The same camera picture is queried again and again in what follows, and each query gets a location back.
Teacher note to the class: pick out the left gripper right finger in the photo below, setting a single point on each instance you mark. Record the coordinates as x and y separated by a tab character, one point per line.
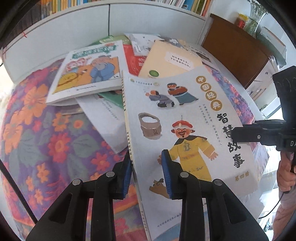
228	218

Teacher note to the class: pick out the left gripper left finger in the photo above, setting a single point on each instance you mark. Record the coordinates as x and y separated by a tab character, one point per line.
66	218

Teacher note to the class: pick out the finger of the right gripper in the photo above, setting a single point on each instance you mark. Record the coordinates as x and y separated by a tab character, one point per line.
266	132

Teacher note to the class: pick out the white emperor story book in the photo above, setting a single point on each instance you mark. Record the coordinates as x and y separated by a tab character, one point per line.
191	115

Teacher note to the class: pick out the green cover book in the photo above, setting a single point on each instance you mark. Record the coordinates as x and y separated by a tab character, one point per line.
115	96

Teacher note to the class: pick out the row of shelf books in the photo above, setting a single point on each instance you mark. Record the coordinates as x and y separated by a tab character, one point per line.
42	9

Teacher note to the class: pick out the person's right hand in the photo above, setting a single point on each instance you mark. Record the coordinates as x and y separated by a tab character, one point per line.
285	178

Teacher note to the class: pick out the white scholar story book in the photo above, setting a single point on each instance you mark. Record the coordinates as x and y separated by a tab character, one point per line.
208	57

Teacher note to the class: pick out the brown wooden cabinet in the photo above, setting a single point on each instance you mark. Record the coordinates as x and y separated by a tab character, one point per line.
249	61

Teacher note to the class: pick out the glass vase with plant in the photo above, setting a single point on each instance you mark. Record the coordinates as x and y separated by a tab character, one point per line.
257	12

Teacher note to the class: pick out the yellow red jar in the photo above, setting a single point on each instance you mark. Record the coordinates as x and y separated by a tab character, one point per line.
241	20

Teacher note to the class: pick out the white open page book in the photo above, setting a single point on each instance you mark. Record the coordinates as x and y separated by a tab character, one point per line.
107	118

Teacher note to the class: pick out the grey cloud beige book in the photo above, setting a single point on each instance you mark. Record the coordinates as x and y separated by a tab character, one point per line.
175	42

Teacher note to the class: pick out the beige back cover book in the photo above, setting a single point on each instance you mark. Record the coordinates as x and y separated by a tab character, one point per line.
167	60

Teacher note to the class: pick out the red cover book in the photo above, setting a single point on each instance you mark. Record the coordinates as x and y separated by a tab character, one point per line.
134	63

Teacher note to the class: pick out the pink cartoon cover book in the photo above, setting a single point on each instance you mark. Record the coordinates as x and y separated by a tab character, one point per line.
86	71

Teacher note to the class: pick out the white bookshelf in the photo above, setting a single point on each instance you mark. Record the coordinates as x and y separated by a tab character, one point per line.
52	38

